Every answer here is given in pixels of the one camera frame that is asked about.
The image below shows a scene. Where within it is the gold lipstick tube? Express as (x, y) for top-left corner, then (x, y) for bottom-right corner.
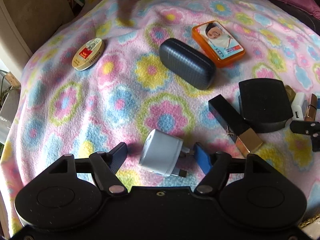
(304, 94), (317, 121)

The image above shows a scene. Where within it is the white gold cream tube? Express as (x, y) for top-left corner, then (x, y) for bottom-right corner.
(285, 85), (307, 121)

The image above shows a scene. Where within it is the black gold lipstick box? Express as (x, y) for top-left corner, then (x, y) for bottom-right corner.
(208, 94), (263, 157)

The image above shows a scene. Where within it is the black square compact case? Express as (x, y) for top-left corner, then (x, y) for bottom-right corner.
(238, 78), (293, 133)

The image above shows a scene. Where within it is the white power adapter plug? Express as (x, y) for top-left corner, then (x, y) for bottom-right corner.
(139, 129), (194, 178)

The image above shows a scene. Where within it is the dark blue glasses case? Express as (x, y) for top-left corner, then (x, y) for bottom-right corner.
(159, 38), (216, 90)

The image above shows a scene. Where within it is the orange soap box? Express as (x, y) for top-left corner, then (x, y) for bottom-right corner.
(191, 21), (245, 68)

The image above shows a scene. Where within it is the round cream tin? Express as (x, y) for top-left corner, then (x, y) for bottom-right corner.
(72, 38), (105, 71)

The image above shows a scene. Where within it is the floral fleece blanket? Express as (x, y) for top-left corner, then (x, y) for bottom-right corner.
(1, 0), (319, 235)

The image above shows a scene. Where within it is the beige sofa armrest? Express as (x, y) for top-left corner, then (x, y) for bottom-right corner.
(1, 0), (74, 79)

